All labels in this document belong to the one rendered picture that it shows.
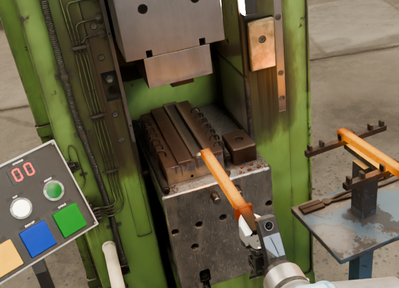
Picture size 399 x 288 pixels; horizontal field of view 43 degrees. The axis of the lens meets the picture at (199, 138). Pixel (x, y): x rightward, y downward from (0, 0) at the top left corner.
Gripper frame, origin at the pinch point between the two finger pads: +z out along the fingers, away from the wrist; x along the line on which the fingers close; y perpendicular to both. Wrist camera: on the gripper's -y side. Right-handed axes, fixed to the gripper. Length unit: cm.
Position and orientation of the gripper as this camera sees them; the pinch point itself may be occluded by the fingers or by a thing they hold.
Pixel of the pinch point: (246, 214)
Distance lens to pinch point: 128.7
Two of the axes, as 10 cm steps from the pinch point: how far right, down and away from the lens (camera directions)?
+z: -3.0, -4.7, 8.3
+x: 9.5, -2.5, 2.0
